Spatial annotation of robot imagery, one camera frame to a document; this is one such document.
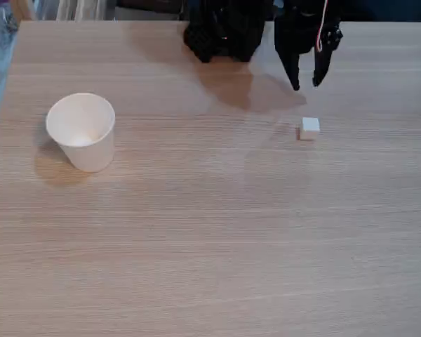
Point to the person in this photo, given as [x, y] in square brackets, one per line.
[0, 14]

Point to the white paper cup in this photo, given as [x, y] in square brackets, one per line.
[84, 140]

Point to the small white block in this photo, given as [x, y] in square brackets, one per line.
[309, 127]

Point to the wooden chair post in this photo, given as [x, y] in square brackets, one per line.
[21, 8]

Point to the pale striped curtain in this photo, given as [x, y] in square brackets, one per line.
[80, 8]

